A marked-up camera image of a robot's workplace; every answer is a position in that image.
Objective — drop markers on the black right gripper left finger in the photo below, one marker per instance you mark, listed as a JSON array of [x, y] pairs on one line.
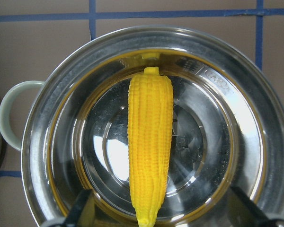
[[82, 214]]

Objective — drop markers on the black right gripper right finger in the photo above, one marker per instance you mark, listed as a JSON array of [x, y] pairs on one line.
[[246, 208]]

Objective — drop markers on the yellow corn cob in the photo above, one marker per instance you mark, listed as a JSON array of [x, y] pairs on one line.
[[150, 117]]

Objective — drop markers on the pale green electric pot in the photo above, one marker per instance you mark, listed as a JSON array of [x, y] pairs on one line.
[[71, 130]]

